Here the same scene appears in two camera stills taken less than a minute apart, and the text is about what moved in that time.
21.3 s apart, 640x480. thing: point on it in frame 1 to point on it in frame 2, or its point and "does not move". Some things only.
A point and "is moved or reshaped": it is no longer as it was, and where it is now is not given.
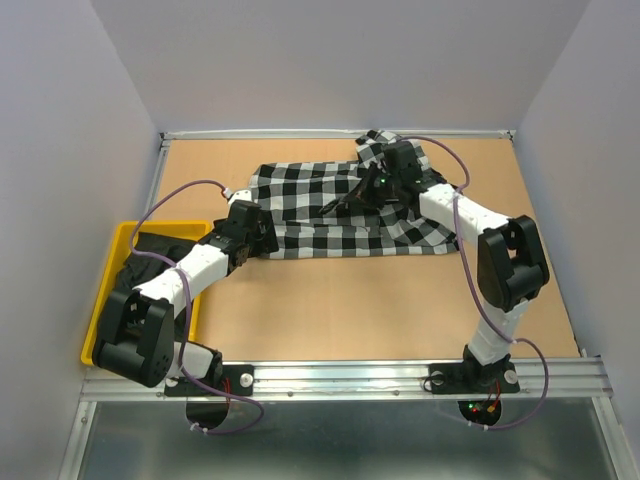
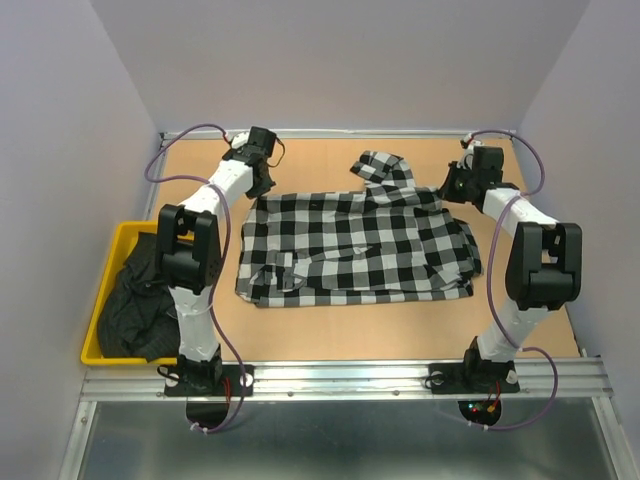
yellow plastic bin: x=188 y=230 does not move
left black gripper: x=266 y=242 to x=263 y=187
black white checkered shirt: x=296 y=192 is moved or reshaped
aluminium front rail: x=564 y=379 does not move
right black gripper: x=363 y=194 to x=447 y=191
